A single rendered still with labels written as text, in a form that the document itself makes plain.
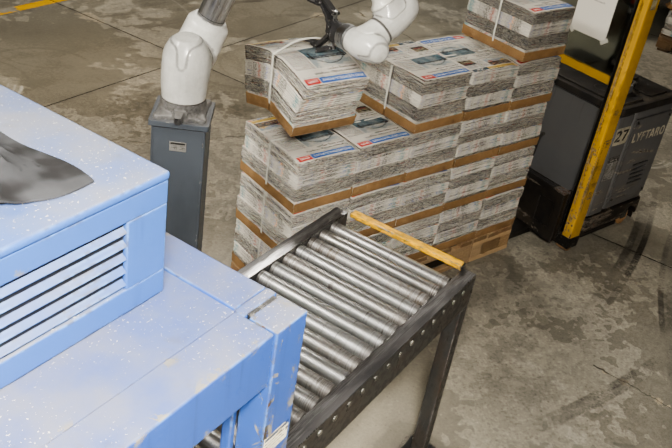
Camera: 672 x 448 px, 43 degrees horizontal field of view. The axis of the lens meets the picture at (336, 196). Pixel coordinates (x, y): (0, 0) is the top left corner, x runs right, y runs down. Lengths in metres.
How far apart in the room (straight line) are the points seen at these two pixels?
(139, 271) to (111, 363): 0.13
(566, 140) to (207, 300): 3.52
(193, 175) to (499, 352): 1.56
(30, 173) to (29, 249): 0.13
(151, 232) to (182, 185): 1.90
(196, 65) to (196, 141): 0.27
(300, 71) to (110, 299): 1.94
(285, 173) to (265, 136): 0.17
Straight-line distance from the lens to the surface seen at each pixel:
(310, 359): 2.30
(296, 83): 2.99
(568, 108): 4.55
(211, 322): 1.21
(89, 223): 1.07
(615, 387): 3.83
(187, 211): 3.11
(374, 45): 2.80
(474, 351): 3.74
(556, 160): 4.65
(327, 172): 3.24
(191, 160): 3.00
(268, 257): 2.64
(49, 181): 1.10
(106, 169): 1.14
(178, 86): 2.90
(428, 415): 3.09
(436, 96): 3.48
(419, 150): 3.56
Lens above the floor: 2.32
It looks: 30 degrees down
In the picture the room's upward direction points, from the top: 9 degrees clockwise
